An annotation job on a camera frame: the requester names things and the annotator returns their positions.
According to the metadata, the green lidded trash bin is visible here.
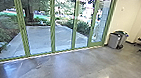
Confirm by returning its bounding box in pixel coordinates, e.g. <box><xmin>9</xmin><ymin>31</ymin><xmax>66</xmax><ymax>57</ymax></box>
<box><xmin>112</xmin><ymin>29</ymin><xmax>130</xmax><ymax>50</ymax></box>

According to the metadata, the white wall thermostat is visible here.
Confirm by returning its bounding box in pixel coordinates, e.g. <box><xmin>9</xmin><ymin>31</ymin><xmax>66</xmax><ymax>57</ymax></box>
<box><xmin>119</xmin><ymin>6</ymin><xmax>126</xmax><ymax>12</ymax></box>

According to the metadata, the green garden bush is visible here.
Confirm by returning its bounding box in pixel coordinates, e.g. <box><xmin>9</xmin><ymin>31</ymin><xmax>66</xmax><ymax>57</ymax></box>
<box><xmin>63</xmin><ymin>17</ymin><xmax>92</xmax><ymax>37</ymax></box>

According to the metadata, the large tree trunk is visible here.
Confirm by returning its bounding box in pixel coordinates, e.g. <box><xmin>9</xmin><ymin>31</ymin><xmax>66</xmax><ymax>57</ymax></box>
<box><xmin>19</xmin><ymin>0</ymin><xmax>38</xmax><ymax>27</ymax></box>

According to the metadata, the green framed glass door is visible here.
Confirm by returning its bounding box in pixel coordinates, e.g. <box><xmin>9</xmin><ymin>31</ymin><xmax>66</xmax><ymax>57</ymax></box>
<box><xmin>0</xmin><ymin>0</ymin><xmax>118</xmax><ymax>78</ymax></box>

